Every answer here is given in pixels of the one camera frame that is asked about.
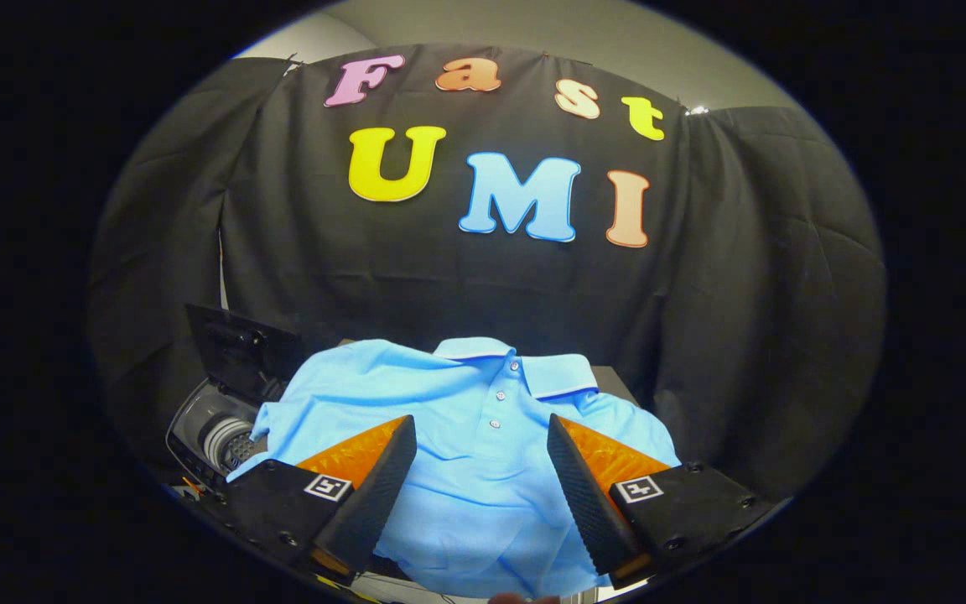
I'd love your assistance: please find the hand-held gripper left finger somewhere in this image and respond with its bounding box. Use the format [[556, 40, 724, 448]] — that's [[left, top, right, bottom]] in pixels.
[[223, 414, 418, 586]]

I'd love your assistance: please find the dark grey washing machine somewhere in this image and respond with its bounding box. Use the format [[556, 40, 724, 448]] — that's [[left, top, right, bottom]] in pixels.
[[166, 377, 283, 496]]

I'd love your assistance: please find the beige cabinet with dark top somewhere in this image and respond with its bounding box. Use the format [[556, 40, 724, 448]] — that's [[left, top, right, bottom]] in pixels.
[[588, 365, 643, 409]]

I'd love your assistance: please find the black backdrop cloth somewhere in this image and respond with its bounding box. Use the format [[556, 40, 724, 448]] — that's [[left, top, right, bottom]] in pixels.
[[87, 44, 886, 504]]

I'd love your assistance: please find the light blue polo shirt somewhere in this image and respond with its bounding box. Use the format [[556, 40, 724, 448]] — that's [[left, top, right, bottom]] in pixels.
[[227, 337, 683, 598]]

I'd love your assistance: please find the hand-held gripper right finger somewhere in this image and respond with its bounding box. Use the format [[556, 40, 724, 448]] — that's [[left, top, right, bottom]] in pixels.
[[547, 414, 786, 588]]

